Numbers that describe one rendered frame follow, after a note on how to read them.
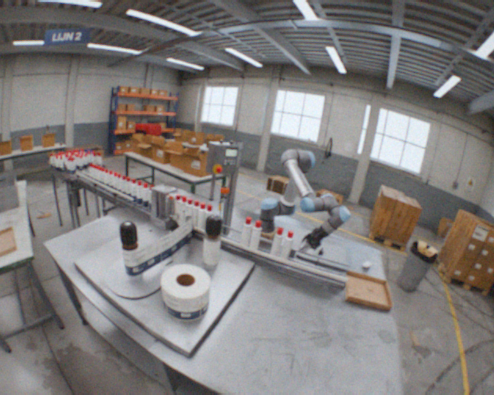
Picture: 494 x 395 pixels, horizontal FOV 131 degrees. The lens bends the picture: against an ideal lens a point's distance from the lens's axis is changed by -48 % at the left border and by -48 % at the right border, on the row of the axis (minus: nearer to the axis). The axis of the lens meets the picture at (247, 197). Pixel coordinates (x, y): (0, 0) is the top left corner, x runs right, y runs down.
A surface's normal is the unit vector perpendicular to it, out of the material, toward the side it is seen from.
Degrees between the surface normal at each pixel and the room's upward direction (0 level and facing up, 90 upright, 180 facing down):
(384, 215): 90
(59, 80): 90
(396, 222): 92
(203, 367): 0
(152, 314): 0
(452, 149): 90
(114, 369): 0
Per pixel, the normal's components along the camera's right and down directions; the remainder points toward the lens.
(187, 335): 0.15, -0.93
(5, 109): 0.82, 0.32
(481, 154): -0.55, 0.21
